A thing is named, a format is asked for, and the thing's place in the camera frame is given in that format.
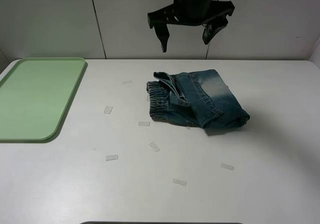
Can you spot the clear tape piece far left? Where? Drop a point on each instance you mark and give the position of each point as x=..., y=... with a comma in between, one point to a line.
x=127, y=82

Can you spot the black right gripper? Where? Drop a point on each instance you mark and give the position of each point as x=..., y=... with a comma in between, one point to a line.
x=191, y=13

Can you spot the blue children's denim shorts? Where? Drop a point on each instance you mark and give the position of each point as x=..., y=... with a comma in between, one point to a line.
x=195, y=99

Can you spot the clear tape piece front left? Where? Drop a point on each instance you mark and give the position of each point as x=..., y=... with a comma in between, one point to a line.
x=111, y=157

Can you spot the light green plastic tray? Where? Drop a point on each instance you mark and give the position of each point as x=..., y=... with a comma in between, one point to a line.
x=35, y=96

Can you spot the clear tape piece left upright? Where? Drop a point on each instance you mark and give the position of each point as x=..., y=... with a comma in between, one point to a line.
x=108, y=110

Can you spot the clear tape piece front right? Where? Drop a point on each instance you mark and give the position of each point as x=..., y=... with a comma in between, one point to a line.
x=226, y=166

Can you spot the clear tape piece front centre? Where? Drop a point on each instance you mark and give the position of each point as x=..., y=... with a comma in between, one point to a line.
x=179, y=182

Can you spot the clear tape piece centre left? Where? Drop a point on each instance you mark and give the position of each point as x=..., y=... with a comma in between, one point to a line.
x=142, y=123

